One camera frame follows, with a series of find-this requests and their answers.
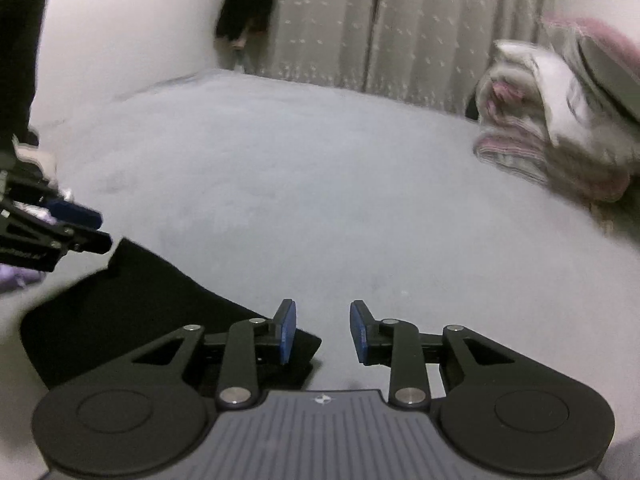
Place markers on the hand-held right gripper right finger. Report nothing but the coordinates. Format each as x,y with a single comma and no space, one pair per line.
357,334

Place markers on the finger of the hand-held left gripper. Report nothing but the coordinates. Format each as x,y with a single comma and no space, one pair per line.
77,216
92,243

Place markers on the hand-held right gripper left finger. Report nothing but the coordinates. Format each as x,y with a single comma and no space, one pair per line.
288,331

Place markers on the black dress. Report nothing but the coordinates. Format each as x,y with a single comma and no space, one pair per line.
125,320

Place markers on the person's left forearm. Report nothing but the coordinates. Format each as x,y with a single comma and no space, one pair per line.
20,50

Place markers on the white sweater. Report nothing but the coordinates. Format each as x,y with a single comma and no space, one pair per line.
37,162

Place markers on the folded pink white blanket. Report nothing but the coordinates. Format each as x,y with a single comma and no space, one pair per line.
525,160

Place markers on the black hanging object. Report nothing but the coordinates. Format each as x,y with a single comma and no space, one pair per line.
245,5

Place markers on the grey curtain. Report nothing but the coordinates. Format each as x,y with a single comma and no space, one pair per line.
400,25

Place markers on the floral pillow with pink back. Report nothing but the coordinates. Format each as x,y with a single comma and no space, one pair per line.
600,60

